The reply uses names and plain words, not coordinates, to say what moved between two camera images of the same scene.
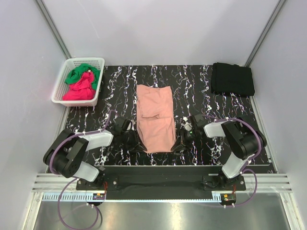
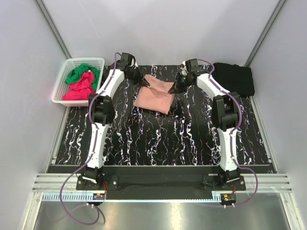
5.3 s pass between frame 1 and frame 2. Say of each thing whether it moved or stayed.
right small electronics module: stayed
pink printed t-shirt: moved
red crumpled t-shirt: stayed
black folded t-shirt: stayed
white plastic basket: stayed
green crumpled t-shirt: stayed
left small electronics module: stayed
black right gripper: moved
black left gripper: moved
